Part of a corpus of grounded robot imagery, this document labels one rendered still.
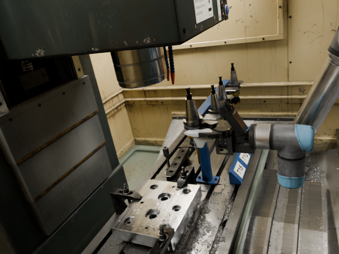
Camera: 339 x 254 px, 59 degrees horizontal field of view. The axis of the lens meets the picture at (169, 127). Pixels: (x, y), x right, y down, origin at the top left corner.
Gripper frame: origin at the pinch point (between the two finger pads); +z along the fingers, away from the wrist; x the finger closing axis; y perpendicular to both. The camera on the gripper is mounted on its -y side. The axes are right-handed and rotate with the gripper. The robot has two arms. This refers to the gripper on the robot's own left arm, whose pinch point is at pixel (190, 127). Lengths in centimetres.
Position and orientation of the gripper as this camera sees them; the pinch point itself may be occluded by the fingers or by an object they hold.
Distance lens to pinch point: 95.0
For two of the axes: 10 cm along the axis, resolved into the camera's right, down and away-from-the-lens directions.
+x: 4.0, -4.4, 8.1
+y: 1.6, 9.0, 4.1
